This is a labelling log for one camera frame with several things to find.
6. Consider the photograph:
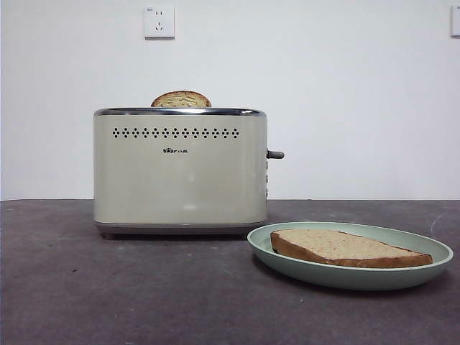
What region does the toasted bread slice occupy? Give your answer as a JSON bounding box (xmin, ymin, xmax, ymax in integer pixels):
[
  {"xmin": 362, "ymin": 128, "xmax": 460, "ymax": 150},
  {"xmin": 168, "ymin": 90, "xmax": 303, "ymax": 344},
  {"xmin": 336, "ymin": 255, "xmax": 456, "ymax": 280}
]
[
  {"xmin": 270, "ymin": 229, "xmax": 433, "ymax": 269},
  {"xmin": 150, "ymin": 90, "xmax": 212, "ymax": 108}
]

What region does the pale green round plate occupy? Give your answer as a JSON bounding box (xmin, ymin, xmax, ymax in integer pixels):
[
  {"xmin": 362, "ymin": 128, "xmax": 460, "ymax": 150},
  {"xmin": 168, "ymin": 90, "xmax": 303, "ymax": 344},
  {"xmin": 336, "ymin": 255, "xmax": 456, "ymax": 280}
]
[{"xmin": 247, "ymin": 221, "xmax": 454, "ymax": 291}]

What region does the cream two-slot toaster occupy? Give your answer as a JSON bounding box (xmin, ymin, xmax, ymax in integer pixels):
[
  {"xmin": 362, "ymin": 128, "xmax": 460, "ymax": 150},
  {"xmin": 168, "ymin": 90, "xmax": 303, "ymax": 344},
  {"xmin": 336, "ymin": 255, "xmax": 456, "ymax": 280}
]
[{"xmin": 93, "ymin": 106, "xmax": 285, "ymax": 239}]

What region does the white wall power socket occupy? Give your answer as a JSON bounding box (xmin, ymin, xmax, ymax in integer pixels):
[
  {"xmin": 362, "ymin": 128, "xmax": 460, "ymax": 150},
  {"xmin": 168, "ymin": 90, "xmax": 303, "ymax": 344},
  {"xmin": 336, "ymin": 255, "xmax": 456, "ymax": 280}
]
[{"xmin": 144, "ymin": 6, "xmax": 176, "ymax": 40}]

